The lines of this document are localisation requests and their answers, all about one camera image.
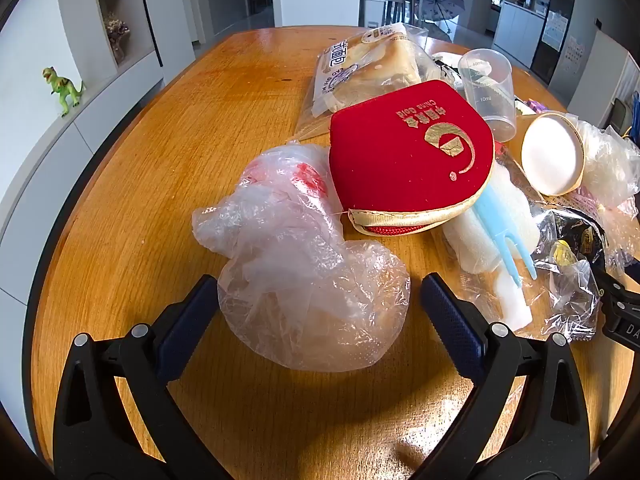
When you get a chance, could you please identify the vase of dried flowers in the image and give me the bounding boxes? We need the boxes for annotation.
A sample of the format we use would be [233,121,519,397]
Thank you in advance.
[103,11,132,66]

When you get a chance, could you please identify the white kitchen cabinet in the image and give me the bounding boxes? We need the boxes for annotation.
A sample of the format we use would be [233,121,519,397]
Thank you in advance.
[492,0,546,67]

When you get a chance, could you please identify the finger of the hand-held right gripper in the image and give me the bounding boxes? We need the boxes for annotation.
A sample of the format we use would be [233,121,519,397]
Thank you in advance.
[592,259,640,311]

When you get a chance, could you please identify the bread in clear package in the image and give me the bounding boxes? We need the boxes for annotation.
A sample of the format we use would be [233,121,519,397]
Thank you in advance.
[292,22,441,141]

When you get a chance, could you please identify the white box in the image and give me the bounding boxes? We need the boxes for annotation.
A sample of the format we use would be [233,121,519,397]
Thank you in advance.
[363,0,386,29]

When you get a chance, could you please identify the light blue plastic fork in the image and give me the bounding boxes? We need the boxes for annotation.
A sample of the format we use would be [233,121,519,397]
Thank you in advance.
[472,180,538,288]

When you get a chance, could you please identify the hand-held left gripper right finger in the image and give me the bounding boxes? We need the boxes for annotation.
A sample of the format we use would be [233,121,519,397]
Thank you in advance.
[420,272,592,480]

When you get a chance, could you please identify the green dinosaur toy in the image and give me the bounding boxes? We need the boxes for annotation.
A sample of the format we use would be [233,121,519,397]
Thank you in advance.
[42,66,86,118]

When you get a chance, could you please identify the clear plastic bag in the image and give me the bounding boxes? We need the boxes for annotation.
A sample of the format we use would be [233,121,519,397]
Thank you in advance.
[192,142,412,373]

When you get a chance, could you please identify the white foam strip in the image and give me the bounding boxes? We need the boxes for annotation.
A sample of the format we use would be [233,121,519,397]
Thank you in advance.
[494,260,534,334]

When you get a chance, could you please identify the pink purple foam cube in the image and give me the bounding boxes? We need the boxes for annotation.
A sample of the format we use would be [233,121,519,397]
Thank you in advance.
[515,98,551,117]

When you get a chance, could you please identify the white shelf unit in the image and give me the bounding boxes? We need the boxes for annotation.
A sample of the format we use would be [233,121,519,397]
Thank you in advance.
[55,0,166,91]

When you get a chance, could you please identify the black silver snack wrapper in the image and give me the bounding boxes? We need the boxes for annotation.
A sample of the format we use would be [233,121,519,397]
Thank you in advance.
[530,204,609,272]

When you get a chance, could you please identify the clear wrapper with yellow print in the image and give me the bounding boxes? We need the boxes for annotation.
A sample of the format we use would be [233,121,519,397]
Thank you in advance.
[547,240,601,345]

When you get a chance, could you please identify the clear plastic measuring cup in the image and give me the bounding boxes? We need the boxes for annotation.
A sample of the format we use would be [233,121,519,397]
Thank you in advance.
[457,48,517,143]

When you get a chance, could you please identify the wall calendar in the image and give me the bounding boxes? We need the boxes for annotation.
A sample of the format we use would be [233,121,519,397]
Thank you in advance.
[541,10,570,53]

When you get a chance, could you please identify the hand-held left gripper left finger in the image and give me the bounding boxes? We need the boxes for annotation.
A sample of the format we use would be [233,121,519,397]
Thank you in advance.
[52,274,221,480]

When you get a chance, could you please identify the red zip pouch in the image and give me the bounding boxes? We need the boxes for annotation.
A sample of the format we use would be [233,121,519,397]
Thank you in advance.
[327,79,497,237]

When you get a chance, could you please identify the open patterned umbrella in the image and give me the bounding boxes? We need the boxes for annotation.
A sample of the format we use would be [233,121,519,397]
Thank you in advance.
[417,0,466,36]

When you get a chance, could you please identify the crumpled clear plastic wrap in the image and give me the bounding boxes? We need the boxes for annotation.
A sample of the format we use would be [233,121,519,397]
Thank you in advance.
[567,115,640,211]

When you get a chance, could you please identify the round white paper lid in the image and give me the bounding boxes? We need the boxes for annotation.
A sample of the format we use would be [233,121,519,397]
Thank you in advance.
[520,111,586,197]

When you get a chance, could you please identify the dining chair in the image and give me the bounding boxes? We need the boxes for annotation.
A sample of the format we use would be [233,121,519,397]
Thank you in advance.
[384,0,416,27]

